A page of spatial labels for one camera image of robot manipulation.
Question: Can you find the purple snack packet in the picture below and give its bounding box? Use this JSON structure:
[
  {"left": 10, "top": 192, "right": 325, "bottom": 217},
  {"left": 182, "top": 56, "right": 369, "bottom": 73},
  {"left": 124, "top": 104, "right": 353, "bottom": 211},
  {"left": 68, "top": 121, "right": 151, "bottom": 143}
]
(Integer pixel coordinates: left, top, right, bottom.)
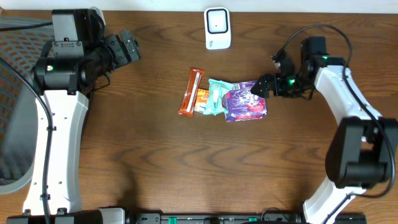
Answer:
[{"left": 222, "top": 80, "right": 267, "bottom": 122}]

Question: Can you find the orange chocolate wafer bar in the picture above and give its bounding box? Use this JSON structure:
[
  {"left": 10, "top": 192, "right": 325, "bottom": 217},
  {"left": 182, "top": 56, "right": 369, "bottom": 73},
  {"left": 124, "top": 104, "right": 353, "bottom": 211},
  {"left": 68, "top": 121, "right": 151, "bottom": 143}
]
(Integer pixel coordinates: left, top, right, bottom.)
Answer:
[{"left": 177, "top": 68, "right": 205, "bottom": 117}]

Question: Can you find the small orange snack box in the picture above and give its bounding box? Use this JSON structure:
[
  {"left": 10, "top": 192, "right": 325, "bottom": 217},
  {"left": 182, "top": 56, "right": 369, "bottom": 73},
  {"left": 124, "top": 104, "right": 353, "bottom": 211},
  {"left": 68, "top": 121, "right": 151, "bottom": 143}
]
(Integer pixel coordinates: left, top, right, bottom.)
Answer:
[{"left": 194, "top": 88, "right": 210, "bottom": 113}]

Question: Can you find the grey plastic mesh basket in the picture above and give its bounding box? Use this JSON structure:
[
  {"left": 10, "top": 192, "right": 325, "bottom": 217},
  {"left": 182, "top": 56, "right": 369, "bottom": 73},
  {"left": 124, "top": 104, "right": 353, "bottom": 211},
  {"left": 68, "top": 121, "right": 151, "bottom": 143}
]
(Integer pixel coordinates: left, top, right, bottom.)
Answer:
[{"left": 1, "top": 16, "right": 53, "bottom": 195}]

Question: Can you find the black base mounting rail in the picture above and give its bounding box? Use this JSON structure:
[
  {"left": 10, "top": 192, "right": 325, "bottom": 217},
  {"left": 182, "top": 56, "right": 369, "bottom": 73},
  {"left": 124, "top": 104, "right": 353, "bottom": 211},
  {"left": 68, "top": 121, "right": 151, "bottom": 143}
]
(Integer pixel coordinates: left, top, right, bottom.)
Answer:
[{"left": 126, "top": 212, "right": 368, "bottom": 224}]

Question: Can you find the white barcode scanner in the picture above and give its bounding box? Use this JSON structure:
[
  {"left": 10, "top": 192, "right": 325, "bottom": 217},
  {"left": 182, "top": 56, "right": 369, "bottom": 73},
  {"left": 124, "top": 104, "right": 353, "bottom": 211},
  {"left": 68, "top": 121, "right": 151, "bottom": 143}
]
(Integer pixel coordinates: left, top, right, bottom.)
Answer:
[{"left": 203, "top": 7, "right": 231, "bottom": 50}]

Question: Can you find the teal snack packet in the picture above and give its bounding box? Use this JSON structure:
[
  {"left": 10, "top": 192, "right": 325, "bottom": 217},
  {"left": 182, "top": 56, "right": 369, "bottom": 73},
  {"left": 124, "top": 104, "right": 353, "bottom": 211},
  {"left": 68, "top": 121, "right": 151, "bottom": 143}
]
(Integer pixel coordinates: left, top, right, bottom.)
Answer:
[{"left": 203, "top": 79, "right": 233, "bottom": 115}]

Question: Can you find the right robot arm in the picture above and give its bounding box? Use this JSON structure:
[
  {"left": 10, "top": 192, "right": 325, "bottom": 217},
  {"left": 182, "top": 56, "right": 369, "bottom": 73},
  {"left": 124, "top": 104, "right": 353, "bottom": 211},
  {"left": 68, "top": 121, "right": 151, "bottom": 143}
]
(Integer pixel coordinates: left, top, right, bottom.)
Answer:
[{"left": 251, "top": 37, "right": 397, "bottom": 223}]

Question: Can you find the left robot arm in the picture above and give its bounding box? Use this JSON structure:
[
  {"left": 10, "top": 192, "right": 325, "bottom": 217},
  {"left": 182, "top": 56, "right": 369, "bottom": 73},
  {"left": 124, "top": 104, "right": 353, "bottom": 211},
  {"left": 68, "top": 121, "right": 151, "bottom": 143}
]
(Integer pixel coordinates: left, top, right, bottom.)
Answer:
[{"left": 7, "top": 7, "right": 141, "bottom": 224}]

